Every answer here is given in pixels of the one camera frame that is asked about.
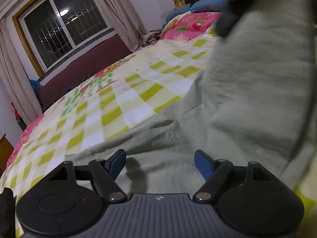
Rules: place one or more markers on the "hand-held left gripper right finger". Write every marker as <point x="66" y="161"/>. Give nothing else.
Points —
<point x="204" y="164"/>

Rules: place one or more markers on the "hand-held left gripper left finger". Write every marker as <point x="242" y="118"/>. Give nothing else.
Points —
<point x="116" y="163"/>

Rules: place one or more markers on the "blue pillow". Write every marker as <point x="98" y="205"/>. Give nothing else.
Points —
<point x="210" y="3"/>
<point x="175" y="14"/>

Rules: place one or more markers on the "cartoon printed bed sheet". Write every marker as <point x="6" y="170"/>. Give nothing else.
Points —
<point x="183" y="26"/>

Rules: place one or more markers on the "yellow-green checked sheet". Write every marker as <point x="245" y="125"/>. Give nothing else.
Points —
<point x="138" y="104"/>

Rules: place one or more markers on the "patterned crumpled cloth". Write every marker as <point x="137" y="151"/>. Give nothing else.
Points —
<point x="151" y="37"/>

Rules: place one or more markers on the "wooden cabinet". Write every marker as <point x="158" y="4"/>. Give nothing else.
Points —
<point x="6" y="151"/>

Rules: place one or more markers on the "red object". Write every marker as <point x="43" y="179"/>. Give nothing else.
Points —
<point x="16" y="114"/>

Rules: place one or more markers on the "blue cloth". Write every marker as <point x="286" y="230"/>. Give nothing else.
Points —
<point x="34" y="86"/>

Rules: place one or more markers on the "beige curtain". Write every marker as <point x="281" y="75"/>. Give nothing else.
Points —
<point x="116" y="12"/>
<point x="14" y="79"/>

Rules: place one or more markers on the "barred sliding window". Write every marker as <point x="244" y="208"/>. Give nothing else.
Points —
<point x="62" y="24"/>

